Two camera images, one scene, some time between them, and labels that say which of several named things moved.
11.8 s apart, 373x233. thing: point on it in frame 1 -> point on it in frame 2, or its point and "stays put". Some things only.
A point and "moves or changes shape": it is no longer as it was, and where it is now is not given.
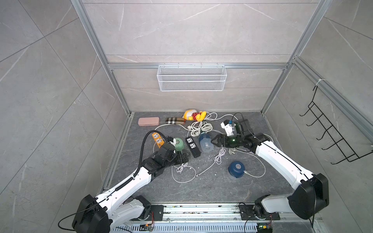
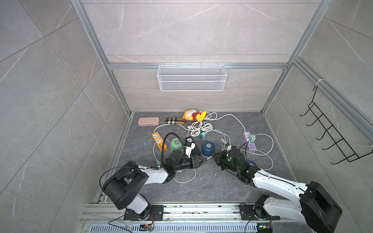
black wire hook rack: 338,139 stays put
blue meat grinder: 236,168 moves or changes shape
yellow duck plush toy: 193,114 stays put
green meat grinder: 179,144 stays put
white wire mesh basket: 189,78 stays put
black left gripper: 179,159 -> 194,161
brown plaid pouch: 175,120 stays put
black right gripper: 221,137 -> 218,158
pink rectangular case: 148,121 stays put
